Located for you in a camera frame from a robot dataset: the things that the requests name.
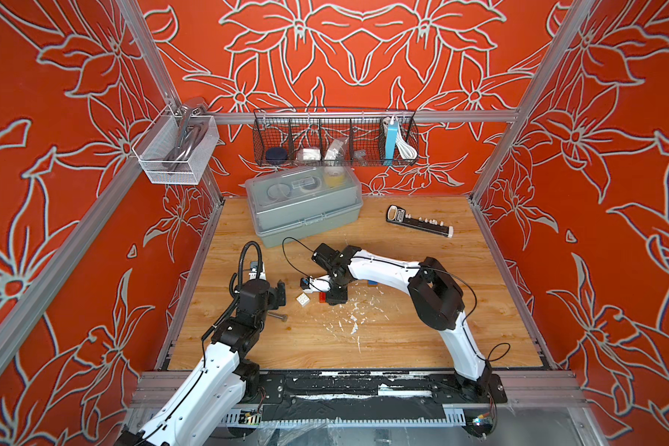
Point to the clear bag in basket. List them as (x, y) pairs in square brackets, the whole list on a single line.
[(336, 152)]

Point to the yellow tape roll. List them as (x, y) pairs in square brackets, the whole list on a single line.
[(334, 177)]

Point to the clear plastic wall bin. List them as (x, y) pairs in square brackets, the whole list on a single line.
[(161, 137)]

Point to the white box in basket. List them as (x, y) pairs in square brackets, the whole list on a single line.
[(309, 154)]

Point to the grey green plastic toolbox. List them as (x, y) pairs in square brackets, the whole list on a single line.
[(296, 203)]

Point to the black wire wall basket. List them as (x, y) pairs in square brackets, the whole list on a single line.
[(335, 137)]

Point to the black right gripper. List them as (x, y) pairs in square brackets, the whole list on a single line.
[(334, 299)]

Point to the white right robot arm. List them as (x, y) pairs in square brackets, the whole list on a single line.
[(437, 299)]

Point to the light blue box in basket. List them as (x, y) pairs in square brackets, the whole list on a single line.
[(392, 133)]

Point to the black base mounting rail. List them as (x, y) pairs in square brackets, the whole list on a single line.
[(368, 396)]

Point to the metal tool in bin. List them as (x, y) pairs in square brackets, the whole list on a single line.
[(190, 134)]

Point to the grey metal bolt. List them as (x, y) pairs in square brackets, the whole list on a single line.
[(278, 316)]

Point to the dark round tin in basket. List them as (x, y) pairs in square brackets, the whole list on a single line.
[(276, 155)]

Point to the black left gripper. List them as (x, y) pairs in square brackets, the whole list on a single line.
[(276, 296)]

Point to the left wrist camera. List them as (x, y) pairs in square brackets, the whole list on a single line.
[(256, 272)]

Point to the white small lego brick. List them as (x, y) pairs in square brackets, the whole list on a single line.
[(303, 299)]

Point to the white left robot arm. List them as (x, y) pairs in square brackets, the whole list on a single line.
[(222, 378)]

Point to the dark brown bit holder case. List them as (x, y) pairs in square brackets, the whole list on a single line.
[(399, 216)]

